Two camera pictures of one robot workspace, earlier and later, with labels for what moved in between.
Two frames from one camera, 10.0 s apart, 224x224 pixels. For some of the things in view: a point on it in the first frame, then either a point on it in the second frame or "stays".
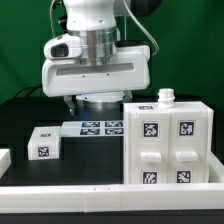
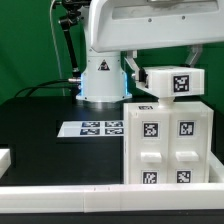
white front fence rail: [111, 197] stays
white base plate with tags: [92, 128] stays
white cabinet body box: [167, 142] stays
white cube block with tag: [44, 143] to [173, 81]
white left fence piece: [5, 160] stays
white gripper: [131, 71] to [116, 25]
